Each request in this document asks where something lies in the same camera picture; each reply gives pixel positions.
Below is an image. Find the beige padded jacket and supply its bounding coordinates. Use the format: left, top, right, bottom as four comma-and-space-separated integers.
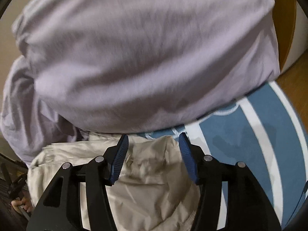
27, 134, 200, 230

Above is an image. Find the person's left hand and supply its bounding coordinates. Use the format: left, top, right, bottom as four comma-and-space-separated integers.
11, 197, 34, 215

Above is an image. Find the blue white striped bedsheet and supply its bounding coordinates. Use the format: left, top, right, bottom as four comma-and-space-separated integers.
143, 82, 307, 227

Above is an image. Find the large lavender pillow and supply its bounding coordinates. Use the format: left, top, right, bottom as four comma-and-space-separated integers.
1, 56, 84, 166

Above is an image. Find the small lavender pillow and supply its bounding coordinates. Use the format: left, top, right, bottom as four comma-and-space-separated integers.
12, 0, 280, 133

